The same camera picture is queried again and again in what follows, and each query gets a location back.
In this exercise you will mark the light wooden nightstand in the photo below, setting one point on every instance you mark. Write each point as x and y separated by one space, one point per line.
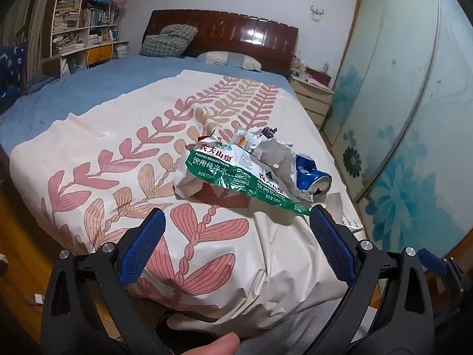
314 100

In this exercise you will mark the flower printed wardrobe door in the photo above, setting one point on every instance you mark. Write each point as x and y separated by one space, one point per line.
406 100

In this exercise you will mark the crushed blue can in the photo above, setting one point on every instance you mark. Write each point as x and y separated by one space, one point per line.
306 172

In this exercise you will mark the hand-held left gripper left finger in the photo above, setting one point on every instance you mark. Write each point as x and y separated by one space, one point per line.
142 246

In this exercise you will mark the brown curtain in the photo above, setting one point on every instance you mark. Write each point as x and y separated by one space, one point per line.
33 11

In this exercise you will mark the plain white paper scrap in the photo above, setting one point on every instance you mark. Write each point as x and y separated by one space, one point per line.
334 202

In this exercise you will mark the stacks of books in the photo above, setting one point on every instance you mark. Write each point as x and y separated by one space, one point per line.
66 11

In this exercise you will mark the person's left hand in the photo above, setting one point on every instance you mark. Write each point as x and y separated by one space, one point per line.
208 344

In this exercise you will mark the dark grey checked pillow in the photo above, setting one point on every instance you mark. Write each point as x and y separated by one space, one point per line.
160 46

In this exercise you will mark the white orange snack wrapper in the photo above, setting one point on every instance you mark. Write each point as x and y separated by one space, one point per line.
244 139

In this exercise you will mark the white bookshelf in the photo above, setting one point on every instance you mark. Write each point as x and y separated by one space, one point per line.
84 26

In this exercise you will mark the leaf printed blanket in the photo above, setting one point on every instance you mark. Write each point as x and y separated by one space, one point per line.
147 155

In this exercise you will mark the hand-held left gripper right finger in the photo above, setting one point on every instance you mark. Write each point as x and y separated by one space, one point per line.
332 244

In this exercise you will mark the green plastic wrapper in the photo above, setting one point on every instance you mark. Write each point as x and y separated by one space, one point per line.
221 166

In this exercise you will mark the white deer wall hook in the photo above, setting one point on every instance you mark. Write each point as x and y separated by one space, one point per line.
316 14

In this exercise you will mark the red box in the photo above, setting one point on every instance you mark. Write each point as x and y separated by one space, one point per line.
319 77

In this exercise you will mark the red paper packet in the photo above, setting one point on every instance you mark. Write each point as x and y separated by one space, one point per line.
221 198

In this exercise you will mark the striped pillow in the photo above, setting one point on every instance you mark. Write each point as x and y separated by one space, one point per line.
229 60

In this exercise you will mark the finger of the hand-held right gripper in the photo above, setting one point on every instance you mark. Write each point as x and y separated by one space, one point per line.
436 263

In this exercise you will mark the white charger plug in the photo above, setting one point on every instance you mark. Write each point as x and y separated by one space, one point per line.
38 298

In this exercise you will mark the purple wrapper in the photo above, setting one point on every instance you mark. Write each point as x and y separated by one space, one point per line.
269 132

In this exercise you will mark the blue printed cloth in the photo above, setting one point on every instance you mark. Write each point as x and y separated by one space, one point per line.
11 70

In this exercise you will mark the light grey checked pillow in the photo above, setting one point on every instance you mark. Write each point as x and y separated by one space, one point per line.
179 31

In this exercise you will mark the printed white paper sheet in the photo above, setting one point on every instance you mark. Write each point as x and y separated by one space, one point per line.
351 223

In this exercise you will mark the dark red wooden headboard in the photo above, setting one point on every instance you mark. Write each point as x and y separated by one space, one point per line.
229 33

